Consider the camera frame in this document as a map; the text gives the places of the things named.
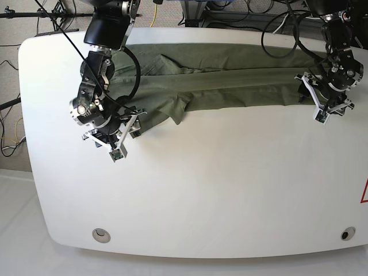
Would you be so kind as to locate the table grommet hole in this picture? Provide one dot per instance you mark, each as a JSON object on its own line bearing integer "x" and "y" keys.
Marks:
{"x": 348, "y": 233}
{"x": 101, "y": 235}

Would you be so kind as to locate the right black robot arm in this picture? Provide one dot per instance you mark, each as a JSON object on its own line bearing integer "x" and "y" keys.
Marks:
{"x": 111, "y": 24}

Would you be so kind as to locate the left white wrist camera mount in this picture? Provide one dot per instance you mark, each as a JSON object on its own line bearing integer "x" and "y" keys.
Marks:
{"x": 324, "y": 109}

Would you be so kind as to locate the right table grommet hole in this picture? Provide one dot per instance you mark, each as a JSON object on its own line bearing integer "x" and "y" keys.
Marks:
{"x": 348, "y": 233}

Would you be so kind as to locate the left table grommet hole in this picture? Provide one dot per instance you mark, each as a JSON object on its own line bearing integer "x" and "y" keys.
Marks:
{"x": 101, "y": 235}

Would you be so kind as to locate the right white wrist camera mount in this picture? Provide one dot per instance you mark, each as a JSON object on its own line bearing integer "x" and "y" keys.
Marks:
{"x": 118, "y": 141}

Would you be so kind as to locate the grey metal frame base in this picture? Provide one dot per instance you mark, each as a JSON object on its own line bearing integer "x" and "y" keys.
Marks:
{"x": 241, "y": 15}

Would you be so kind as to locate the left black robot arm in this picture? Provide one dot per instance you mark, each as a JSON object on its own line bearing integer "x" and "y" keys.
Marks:
{"x": 336, "y": 32}

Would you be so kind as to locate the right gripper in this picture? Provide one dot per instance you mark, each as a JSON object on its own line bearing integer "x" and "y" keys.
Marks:
{"x": 106, "y": 121}

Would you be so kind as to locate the black tripod stand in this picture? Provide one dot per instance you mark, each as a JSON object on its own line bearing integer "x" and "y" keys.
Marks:
{"x": 11, "y": 14}

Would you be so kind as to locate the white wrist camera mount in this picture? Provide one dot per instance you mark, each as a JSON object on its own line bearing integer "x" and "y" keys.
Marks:
{"x": 324, "y": 109}
{"x": 118, "y": 141}

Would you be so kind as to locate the olive green T-shirt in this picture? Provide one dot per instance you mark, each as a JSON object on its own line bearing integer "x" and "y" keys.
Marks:
{"x": 181, "y": 78}

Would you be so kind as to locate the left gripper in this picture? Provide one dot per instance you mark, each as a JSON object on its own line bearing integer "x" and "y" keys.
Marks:
{"x": 342, "y": 75}

